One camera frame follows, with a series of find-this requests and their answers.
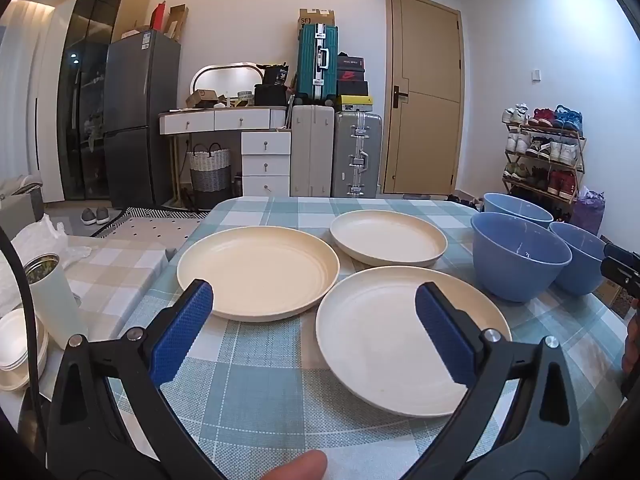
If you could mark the white insulated cup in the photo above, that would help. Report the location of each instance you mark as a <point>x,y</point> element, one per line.
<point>52,300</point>

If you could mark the teal suitcase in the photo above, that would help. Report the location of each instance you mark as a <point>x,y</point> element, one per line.
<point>317,60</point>

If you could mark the pile of loose shoes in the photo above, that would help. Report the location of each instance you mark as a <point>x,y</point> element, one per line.
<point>465,201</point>

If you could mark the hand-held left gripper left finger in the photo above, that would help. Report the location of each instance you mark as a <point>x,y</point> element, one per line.
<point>185,330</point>

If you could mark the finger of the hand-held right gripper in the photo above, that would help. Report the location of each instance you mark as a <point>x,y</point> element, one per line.
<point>625,252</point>
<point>622,272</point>

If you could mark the yellow black shoe box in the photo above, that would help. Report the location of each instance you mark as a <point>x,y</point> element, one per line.
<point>356,103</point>

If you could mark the teal white checked tablecloth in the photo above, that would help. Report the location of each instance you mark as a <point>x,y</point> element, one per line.
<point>280,360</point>

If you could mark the white drawer unit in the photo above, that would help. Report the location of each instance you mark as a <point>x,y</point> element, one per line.
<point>265,165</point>

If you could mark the black storage box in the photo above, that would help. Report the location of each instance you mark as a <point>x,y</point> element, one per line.
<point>270,95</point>

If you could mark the small open cardboard box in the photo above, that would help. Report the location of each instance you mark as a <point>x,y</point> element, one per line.
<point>202,97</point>

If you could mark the cardboard box with black print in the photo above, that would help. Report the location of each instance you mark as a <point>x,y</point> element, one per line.
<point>316,17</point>

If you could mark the beige checked tablecloth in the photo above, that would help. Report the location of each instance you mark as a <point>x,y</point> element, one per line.
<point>115,280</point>

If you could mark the grey refrigerator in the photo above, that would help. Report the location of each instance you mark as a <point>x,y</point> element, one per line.
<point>135,120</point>

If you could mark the person's right hand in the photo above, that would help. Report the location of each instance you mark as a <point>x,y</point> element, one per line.
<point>632,340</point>

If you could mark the cream round plate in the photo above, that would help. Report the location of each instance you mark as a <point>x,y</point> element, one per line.
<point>250,270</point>
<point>387,237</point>
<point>380,345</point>

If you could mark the white wardrobe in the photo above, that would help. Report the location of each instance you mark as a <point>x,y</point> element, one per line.
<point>52,110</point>

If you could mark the stack of white paper bowls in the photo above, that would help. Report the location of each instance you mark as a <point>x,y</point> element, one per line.
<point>15,345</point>

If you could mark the black shoe box red logo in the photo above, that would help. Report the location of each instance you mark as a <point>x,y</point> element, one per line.
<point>352,82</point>

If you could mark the dark glass cabinet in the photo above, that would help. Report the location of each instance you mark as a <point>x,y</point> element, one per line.
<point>85,85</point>

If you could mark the white plastic bag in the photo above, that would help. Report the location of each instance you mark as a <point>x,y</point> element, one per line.
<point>40,240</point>

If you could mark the white ribbed container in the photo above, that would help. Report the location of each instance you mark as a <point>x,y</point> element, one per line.
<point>245,95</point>

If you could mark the tan wooden door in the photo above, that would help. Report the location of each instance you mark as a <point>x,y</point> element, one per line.
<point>425,110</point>

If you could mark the white light switch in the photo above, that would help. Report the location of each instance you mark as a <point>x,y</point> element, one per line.
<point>536,74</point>

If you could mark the white vanity desk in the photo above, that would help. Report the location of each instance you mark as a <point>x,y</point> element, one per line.
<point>200,120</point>

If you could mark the purple bag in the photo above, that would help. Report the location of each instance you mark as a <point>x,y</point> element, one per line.
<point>587,212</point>

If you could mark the silver suitcase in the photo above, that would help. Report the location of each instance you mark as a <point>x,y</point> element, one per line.
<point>357,155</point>

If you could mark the black paper bag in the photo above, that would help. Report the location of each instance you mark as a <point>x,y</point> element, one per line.
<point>276,75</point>

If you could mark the rows of shoes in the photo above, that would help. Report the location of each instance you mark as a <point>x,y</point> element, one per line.
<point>550,150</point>

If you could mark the wooden shoe rack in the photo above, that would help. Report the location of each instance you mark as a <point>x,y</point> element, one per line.
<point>542,128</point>

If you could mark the grey slipper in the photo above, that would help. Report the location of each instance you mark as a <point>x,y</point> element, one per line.
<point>103,215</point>
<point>88,216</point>

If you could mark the beige suitcase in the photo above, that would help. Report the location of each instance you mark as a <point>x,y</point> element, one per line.
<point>312,150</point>

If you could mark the grey storage bench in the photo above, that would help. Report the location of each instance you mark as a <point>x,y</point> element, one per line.
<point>20,200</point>

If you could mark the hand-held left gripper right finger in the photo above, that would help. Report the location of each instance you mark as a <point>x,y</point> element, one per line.
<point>445,330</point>

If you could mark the blue bowl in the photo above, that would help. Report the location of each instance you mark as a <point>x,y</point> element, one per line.
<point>515,265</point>
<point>520,207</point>
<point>582,265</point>

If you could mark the person's left hand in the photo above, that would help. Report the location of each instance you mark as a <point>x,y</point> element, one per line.
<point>300,467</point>

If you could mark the tall cardboard box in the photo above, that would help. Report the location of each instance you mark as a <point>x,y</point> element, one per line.
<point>177,22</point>

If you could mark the woven laundry basket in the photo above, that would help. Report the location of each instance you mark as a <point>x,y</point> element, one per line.
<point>210,175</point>

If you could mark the oval mirror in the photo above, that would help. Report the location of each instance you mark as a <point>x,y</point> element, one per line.
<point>225,80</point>

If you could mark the white curtain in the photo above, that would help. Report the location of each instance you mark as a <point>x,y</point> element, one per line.
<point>25,85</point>

